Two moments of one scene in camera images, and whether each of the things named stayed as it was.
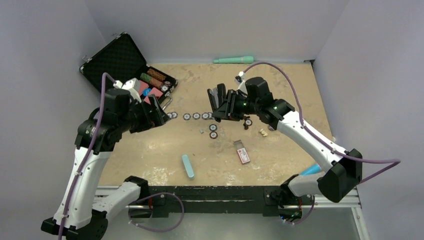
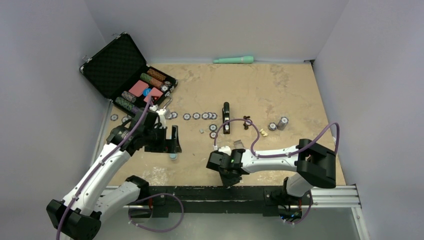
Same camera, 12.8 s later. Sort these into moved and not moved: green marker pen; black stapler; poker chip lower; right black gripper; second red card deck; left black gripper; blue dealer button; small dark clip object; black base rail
Moved: black stapler; right black gripper; left black gripper
Not moved: poker chip lower; black base rail; green marker pen; second red card deck; blue dealer button; small dark clip object
